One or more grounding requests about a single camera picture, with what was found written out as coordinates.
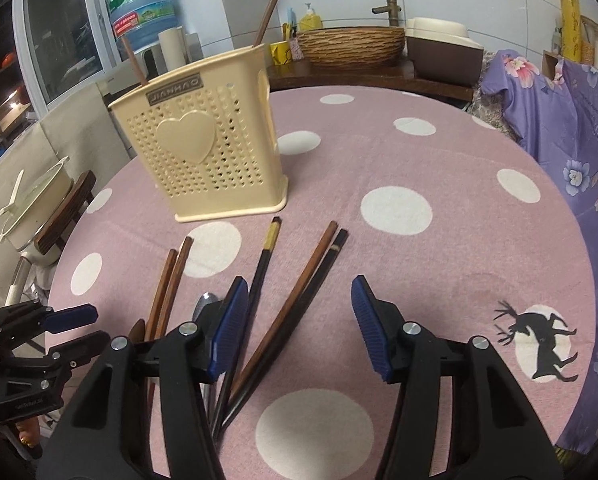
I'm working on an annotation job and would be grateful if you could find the brown wooden chopstick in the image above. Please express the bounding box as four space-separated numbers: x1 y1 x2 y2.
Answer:
228 220 339 403
144 249 178 341
253 0 294 47
154 236 195 338
121 36 150 87

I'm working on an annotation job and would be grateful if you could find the brass faucet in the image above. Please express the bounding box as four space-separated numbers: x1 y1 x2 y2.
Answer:
371 0 402 28

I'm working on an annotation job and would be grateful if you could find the purple floral cloth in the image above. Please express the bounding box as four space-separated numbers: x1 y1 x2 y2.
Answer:
472 49 598 461

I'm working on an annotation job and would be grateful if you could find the black chopstick with gold band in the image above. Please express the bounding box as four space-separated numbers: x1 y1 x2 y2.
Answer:
210 216 283 441

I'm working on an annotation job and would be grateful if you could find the white cooking pot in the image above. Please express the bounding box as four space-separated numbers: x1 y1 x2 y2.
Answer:
0 157 74 266

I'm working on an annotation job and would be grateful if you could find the metal spoon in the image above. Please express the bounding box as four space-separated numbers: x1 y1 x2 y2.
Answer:
193 291 222 413

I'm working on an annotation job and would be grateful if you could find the plain black chopstick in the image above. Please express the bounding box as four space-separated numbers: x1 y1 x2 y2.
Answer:
218 229 349 433

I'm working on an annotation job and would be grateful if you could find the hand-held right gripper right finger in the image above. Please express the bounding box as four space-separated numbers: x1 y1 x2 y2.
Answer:
350 275 565 480

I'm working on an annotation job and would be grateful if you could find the dark wooden stool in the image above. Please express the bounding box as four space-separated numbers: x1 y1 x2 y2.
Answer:
34 170 97 256

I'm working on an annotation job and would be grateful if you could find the white paper roll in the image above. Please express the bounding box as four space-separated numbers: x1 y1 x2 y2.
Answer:
159 26 187 68

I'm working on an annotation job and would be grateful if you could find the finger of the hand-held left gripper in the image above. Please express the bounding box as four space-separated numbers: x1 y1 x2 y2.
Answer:
0 302 98 348
0 330 110 376

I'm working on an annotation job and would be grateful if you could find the blue water bottle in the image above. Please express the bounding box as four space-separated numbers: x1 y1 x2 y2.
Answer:
103 0 176 53

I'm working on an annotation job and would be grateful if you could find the dark wooden counter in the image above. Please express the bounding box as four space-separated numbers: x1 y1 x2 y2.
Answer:
266 57 475 103

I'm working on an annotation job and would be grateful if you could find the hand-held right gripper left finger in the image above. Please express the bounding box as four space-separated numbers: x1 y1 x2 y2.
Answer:
36 276 250 480

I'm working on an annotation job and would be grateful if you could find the tall yellow packet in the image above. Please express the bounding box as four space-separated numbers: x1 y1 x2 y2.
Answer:
558 0 580 61

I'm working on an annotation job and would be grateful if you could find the glass window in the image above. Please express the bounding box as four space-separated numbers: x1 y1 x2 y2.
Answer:
21 0 104 106

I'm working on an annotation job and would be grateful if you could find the yellow soap bottle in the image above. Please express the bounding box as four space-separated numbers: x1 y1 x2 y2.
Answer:
299 2 322 32

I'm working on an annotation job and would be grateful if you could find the cream and brown box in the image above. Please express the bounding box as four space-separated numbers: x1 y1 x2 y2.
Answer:
405 16 486 83

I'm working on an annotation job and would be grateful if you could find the cream plastic utensil holder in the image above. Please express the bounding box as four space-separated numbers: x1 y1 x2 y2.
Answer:
108 42 289 223

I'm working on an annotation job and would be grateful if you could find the grey water dispenser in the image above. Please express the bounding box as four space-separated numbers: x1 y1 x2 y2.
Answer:
97 44 166 111

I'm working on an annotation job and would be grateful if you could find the yellow cup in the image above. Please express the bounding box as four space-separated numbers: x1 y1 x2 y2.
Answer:
270 40 294 66

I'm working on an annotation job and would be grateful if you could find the woven basket basin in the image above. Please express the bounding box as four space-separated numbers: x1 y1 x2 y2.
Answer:
296 26 406 67

